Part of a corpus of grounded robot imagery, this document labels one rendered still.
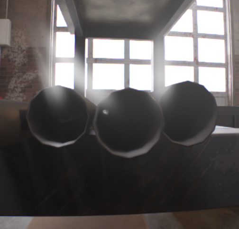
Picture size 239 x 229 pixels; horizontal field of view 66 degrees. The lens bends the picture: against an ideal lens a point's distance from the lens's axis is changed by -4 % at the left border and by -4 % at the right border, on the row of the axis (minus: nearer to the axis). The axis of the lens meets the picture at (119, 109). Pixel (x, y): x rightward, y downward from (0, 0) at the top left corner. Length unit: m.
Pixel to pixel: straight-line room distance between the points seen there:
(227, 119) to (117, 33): 1.13
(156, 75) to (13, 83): 2.74
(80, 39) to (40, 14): 2.46
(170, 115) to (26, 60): 3.53
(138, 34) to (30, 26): 2.62
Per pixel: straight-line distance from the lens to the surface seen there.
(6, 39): 3.77
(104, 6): 1.24
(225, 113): 0.49
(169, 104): 0.16
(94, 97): 3.38
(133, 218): 0.36
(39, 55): 3.59
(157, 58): 1.44
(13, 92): 3.64
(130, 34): 1.48
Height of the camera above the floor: 0.23
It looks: 1 degrees up
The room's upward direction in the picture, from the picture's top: straight up
